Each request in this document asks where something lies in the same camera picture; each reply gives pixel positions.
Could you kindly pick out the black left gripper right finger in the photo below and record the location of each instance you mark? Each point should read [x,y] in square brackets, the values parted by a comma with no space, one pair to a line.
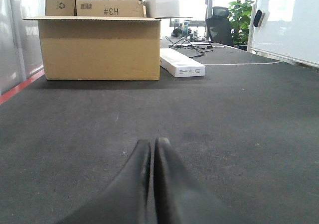
[180,198]

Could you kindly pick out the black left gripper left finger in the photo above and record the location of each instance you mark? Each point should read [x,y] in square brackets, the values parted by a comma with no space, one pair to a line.
[124,200]

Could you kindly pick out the long flat white box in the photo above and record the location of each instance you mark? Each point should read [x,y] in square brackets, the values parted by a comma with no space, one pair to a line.
[180,65]

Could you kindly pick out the large open cardboard box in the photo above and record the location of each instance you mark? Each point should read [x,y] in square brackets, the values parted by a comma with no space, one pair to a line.
[100,48]

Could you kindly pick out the black office chair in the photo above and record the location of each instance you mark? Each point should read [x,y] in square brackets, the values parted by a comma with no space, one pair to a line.
[218,26]

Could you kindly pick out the white carton box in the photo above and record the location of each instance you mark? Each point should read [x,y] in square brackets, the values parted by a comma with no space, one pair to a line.
[162,8]

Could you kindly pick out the green potted plant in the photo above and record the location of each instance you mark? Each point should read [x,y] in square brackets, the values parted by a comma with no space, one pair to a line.
[240,18]

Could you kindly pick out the cardboard box marked H3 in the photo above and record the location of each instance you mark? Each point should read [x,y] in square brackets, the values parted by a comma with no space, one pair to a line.
[111,8]

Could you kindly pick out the black whiteboard eraser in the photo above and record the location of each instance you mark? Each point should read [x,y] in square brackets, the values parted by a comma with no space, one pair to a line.
[260,18]

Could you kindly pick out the cardboard box with recycle symbol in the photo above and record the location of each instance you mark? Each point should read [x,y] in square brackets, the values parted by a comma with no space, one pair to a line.
[60,8]

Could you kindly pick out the whiteboard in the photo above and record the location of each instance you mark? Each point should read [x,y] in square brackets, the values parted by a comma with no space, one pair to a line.
[288,29]

